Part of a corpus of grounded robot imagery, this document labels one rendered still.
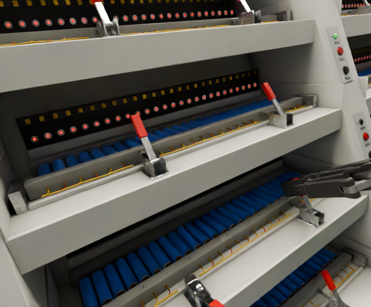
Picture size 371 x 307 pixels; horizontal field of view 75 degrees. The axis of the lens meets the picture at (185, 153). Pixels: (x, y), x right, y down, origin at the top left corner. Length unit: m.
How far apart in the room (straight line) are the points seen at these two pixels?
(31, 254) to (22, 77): 0.20
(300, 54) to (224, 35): 0.25
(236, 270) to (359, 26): 0.64
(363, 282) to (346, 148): 0.29
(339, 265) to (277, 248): 0.25
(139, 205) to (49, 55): 0.21
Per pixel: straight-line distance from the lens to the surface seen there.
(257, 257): 0.46
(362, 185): 0.40
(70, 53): 0.34
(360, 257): 0.73
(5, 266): 0.32
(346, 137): 0.63
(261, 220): 0.50
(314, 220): 0.53
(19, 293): 0.32
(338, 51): 0.65
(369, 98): 0.72
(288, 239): 0.50
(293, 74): 0.67
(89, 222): 0.31
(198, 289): 0.39
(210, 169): 0.36
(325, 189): 0.43
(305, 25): 0.61
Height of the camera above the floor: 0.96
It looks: 2 degrees down
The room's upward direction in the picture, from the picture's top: 19 degrees counter-clockwise
